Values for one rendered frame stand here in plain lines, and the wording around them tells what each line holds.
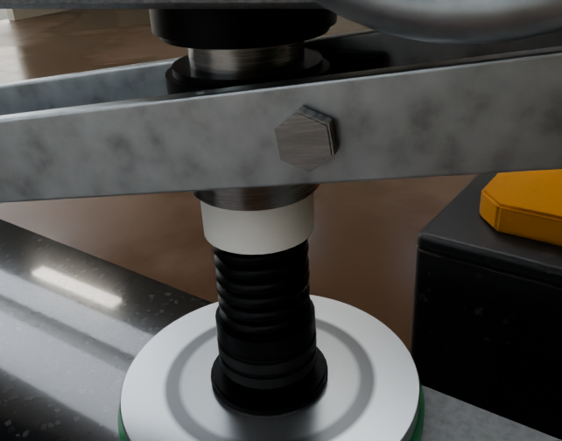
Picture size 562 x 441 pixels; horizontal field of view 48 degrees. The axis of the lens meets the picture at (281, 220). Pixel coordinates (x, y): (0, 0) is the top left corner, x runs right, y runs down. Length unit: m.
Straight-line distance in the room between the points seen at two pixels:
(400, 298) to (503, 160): 1.75
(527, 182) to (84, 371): 0.63
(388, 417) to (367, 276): 1.71
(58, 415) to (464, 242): 0.53
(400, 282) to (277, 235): 1.76
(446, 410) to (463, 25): 0.36
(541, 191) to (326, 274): 1.33
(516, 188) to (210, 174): 0.63
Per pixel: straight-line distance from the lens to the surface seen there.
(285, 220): 0.36
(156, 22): 0.34
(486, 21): 0.17
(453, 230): 0.86
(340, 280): 2.11
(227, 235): 0.37
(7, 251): 0.76
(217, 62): 0.33
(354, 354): 0.48
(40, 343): 0.60
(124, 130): 0.33
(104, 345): 0.57
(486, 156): 0.29
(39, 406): 0.53
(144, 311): 0.60
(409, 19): 0.17
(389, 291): 2.06
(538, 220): 0.84
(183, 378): 0.47
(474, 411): 0.49
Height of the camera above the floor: 1.14
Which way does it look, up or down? 27 degrees down
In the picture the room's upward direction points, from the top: 3 degrees counter-clockwise
